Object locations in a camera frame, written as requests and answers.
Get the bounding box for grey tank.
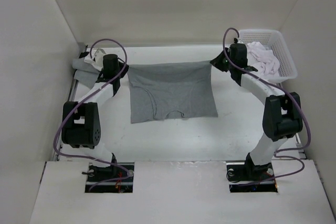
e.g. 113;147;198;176
128;61;218;124
72;58;100;89

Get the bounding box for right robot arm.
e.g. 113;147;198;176
210;42;303;185

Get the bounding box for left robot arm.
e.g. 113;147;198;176
61;54;129;182

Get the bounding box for folded white tank top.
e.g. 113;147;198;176
84;52;101;71

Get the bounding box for folded grey tank top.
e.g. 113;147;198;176
72;58;100;89

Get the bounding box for white tank top in basket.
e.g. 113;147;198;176
246;41;280;80

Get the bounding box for white plastic basket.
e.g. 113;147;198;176
238;29;298;83

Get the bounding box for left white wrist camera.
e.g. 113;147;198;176
93;48;106;71

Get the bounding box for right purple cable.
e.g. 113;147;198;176
223;27;312;182

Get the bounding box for purple cable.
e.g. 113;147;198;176
52;38;132;193
223;27;312;182

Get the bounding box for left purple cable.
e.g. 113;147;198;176
52;38;132;193

